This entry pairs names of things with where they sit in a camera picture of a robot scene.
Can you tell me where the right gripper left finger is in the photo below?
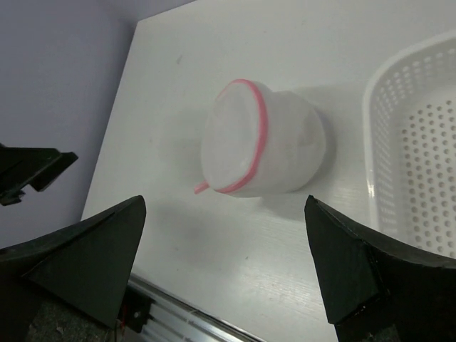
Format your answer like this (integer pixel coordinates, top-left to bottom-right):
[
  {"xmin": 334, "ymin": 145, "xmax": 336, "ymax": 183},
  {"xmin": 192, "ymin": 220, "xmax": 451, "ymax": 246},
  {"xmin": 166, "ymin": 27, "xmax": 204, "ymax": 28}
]
[{"xmin": 1, "ymin": 195, "xmax": 146, "ymax": 329}]

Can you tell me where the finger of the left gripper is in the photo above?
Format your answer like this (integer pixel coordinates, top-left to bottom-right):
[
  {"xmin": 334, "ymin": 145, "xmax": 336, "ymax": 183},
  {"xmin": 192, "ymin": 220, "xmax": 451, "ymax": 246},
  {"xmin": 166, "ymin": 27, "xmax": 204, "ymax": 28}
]
[
  {"xmin": 1, "ymin": 167, "xmax": 44, "ymax": 207},
  {"xmin": 1, "ymin": 145, "xmax": 78, "ymax": 191}
]

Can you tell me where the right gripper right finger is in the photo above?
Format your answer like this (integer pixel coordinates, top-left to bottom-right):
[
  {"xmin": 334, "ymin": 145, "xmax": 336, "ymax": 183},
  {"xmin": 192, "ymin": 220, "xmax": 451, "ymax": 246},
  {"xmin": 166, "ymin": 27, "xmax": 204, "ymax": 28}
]
[{"xmin": 304, "ymin": 196, "xmax": 455, "ymax": 326}]

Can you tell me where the white mesh laundry bag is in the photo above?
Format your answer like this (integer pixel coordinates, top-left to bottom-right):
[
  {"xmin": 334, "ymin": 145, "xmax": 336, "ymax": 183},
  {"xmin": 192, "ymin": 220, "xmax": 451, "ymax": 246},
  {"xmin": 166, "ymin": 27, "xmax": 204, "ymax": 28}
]
[{"xmin": 194, "ymin": 79, "xmax": 327, "ymax": 197}]

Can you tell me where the white perforated plastic basket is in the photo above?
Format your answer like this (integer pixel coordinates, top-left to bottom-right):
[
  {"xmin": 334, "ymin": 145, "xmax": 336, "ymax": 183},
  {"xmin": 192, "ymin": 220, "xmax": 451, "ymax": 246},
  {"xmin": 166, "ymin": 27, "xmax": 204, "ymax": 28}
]
[{"xmin": 362, "ymin": 31, "xmax": 455, "ymax": 257}]

